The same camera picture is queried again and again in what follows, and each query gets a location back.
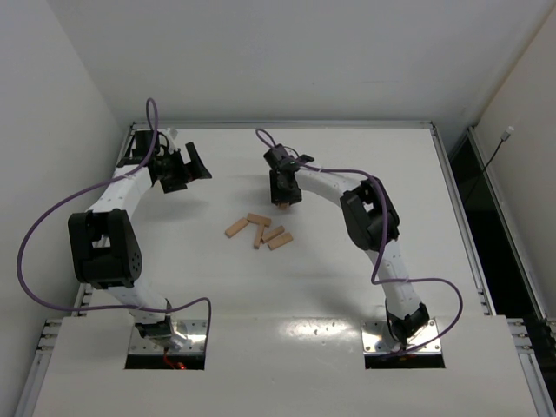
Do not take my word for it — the wood block two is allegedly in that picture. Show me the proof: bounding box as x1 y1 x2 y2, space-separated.
225 217 249 238

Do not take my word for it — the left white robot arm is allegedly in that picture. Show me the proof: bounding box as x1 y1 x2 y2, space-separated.
68 130 212 351

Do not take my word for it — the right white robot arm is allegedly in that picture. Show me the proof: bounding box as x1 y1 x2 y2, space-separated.
263 144 429 345

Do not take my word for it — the wood block three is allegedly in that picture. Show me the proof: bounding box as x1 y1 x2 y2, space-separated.
247 213 272 227

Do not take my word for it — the wood block four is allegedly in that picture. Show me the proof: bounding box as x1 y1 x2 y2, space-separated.
253 224 266 249

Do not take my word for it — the wood block six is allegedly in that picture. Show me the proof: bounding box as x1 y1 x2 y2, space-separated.
268 232 293 250

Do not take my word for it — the wood block five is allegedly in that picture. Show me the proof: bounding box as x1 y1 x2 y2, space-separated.
261 226 285 243

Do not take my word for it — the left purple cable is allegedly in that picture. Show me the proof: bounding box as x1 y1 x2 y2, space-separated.
16 97 213 340

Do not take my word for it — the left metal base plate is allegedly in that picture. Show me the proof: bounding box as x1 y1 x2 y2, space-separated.
128 319 208 355

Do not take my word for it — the metal base plate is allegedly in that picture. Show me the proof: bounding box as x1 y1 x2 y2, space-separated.
361 320 442 356
128 319 208 355

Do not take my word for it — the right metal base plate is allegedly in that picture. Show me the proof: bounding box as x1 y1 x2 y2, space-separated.
361 320 442 356

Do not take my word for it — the black wall cable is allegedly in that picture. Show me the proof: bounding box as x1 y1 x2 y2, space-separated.
451 126 515 205

